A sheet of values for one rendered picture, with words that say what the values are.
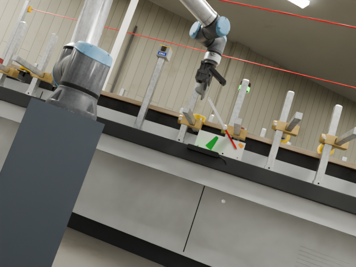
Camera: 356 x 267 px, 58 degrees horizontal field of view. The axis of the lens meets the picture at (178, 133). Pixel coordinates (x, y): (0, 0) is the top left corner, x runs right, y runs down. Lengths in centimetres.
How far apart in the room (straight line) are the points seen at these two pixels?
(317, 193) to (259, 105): 493
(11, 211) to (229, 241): 122
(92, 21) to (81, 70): 31
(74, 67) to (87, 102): 13
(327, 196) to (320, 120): 569
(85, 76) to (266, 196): 108
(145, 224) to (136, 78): 404
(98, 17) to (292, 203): 128
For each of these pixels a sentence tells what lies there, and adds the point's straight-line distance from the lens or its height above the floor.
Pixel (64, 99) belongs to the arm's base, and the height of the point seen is 64.
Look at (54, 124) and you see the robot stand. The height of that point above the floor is 54.
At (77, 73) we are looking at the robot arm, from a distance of 122.
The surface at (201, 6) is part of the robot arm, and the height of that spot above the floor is 129.
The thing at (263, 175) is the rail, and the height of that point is 66.
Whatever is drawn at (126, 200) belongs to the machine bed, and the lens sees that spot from 207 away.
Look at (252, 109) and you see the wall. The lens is 650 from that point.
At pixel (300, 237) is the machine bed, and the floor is 42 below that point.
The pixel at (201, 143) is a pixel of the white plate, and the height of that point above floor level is 73.
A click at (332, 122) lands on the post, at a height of 104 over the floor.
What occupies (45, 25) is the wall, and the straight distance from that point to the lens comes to 594.
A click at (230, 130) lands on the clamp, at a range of 178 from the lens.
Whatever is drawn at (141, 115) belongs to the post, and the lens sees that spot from 188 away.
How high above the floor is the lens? 50
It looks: 8 degrees up
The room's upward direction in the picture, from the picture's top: 19 degrees clockwise
